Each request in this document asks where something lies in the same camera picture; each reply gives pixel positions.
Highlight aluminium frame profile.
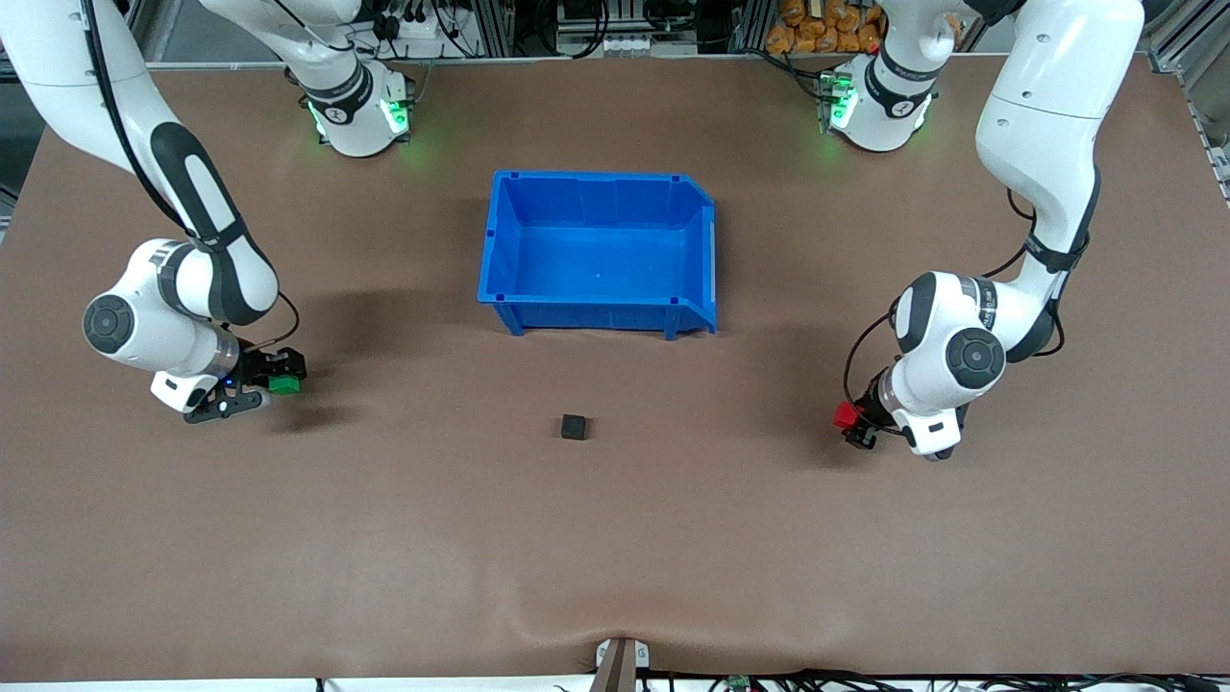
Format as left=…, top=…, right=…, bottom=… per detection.
left=1139, top=0, right=1230, bottom=209
left=123, top=0, right=169, bottom=64

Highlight metal clamp bracket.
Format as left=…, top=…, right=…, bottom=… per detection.
left=594, top=636, right=651, bottom=692

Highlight white terminal block row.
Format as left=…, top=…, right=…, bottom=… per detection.
left=557, top=34, right=699, bottom=58

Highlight brown table mat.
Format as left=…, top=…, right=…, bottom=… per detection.
left=0, top=53, right=1230, bottom=683

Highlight orange snack bag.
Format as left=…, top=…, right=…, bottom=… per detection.
left=766, top=0, right=885, bottom=55

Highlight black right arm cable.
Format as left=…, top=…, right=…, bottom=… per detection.
left=81, top=0, right=301, bottom=355

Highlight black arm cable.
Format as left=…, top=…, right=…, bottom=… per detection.
left=843, top=187, right=1096, bottom=438
left=81, top=0, right=301, bottom=355

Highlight blue plastic storage bin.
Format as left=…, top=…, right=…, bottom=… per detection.
left=478, top=170, right=719, bottom=340

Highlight white power strip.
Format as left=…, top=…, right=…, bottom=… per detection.
left=380, top=13, right=464, bottom=45

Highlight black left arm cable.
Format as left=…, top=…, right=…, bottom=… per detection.
left=843, top=187, right=1096, bottom=438

